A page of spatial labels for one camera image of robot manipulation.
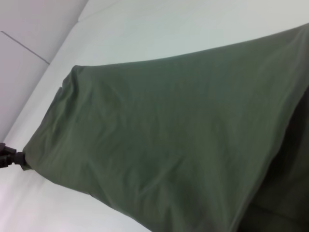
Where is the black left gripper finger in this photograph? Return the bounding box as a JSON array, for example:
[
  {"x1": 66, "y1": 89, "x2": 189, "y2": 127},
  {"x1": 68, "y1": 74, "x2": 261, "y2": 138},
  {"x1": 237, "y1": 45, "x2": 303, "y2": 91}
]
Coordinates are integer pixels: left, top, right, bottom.
[{"x1": 0, "y1": 142, "x2": 27, "y2": 171}]

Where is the dark green FREE! t-shirt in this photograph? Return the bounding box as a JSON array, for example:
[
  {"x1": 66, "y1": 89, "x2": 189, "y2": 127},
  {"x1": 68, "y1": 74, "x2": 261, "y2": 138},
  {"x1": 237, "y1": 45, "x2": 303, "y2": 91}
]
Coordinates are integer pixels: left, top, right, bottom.
[{"x1": 23, "y1": 24, "x2": 309, "y2": 232}]

